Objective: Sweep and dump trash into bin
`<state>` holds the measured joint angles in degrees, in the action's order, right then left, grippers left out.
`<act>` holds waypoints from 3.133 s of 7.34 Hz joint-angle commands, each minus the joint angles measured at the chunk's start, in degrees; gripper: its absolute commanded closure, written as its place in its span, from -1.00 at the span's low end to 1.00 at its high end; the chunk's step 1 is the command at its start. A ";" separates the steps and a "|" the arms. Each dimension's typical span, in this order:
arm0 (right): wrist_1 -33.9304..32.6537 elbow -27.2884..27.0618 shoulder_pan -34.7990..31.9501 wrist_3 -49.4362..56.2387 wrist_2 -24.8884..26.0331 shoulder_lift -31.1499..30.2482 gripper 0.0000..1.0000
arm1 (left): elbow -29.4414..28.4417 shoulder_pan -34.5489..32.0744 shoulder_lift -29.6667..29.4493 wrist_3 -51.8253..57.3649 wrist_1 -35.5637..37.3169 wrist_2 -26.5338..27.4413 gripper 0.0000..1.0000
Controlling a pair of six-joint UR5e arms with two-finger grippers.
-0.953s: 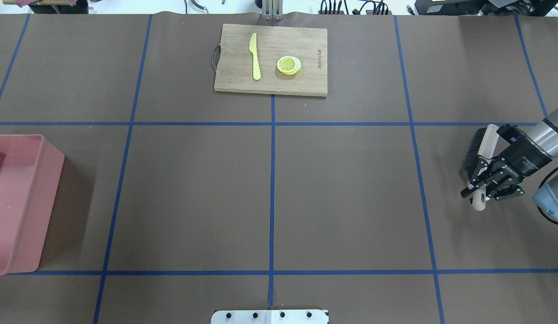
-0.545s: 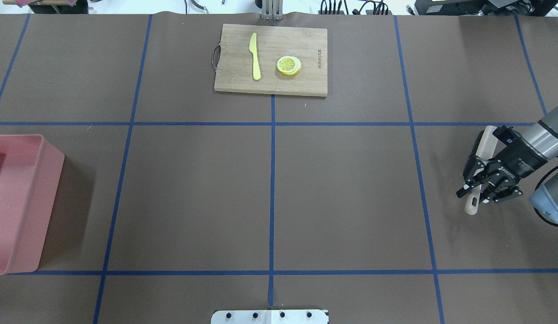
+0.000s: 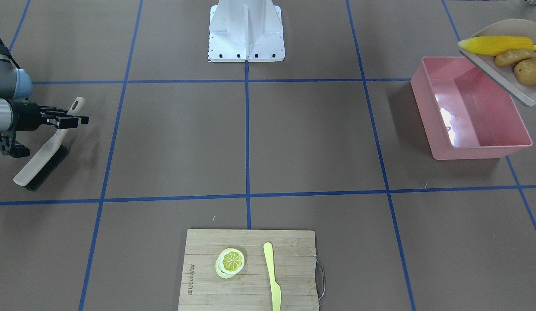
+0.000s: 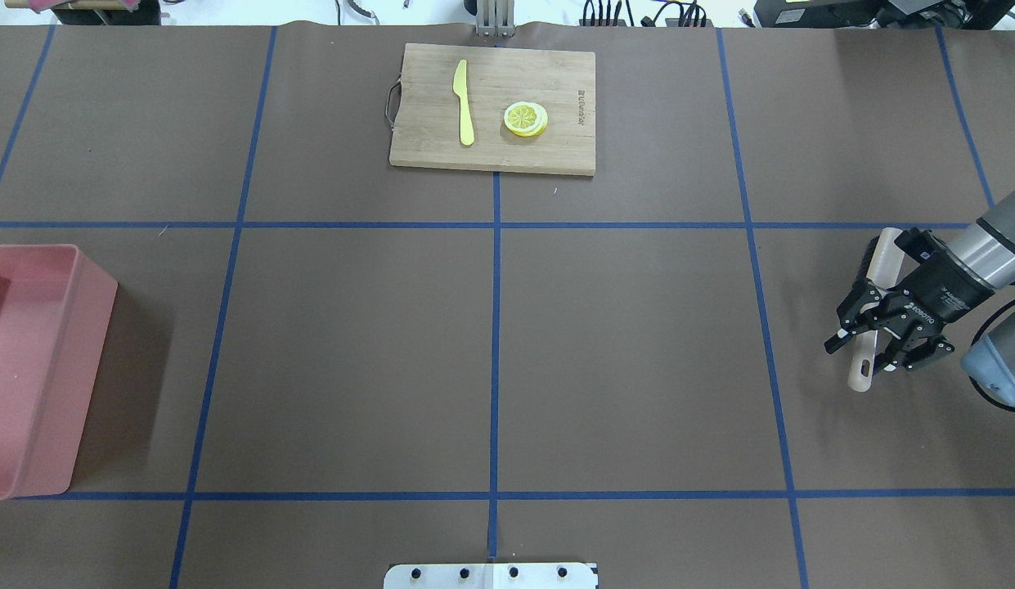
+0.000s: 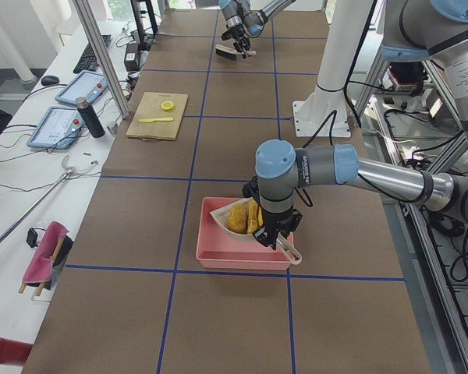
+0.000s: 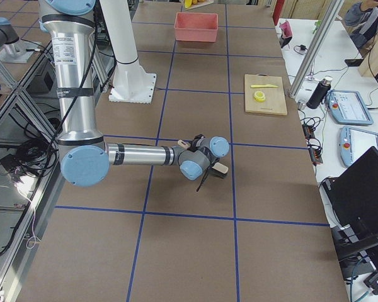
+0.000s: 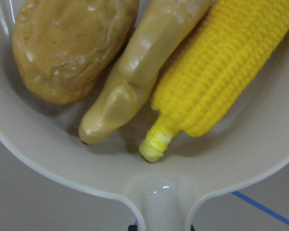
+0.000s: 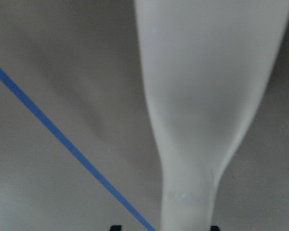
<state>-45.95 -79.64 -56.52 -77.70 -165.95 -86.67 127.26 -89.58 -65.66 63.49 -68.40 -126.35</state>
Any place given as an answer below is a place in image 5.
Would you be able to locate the beige plastic dustpan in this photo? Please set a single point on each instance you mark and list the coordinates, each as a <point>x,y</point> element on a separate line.
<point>283,244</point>

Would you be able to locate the yellow toy corn cob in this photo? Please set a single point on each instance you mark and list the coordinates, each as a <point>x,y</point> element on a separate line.
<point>260,221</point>

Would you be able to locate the upper teach pendant tablet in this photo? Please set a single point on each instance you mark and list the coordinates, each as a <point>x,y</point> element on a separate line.
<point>87,84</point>

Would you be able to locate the black keyboard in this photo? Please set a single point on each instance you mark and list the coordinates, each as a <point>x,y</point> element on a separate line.
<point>87,61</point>

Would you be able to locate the yellow lemon slice toy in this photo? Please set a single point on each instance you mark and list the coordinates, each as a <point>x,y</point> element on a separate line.
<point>167,105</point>

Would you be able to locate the red cylinder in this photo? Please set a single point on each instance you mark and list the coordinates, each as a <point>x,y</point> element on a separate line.
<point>13,352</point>

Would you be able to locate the beige hand brush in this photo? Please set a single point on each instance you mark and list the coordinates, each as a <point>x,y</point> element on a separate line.
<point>231,53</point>

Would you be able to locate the pink cloth on stand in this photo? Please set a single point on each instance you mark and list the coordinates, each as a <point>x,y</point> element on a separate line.
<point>48,259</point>

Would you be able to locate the brown toy potato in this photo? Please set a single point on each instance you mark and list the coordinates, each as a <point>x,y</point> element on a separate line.
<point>236,221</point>

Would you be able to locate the pink plastic bin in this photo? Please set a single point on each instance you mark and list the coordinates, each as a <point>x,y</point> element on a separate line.
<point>222,249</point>

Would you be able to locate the black water bottle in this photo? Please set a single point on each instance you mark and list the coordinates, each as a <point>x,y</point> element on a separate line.
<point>89,117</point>

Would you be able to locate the lower teach pendant tablet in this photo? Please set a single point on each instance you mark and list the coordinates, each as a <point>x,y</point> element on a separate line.
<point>57,130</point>

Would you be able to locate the black computer mouse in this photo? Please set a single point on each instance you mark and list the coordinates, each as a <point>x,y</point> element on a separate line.
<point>49,80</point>

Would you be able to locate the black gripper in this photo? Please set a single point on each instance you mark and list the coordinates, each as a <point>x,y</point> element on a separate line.
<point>234,32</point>
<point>278,220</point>

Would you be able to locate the wooden cutting board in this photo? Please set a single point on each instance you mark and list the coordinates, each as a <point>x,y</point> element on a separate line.
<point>158,116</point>

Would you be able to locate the yellow plastic knife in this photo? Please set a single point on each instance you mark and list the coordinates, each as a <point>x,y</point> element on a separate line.
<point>153,120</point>

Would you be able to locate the aluminium frame post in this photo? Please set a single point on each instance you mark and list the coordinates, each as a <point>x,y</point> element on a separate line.
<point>93,33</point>

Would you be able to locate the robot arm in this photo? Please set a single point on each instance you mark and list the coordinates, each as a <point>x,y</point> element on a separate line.
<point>242,24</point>
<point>422,30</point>

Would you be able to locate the teach pendant tablet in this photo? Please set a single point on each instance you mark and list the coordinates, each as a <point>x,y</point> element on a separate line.
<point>57,130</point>
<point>87,84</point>

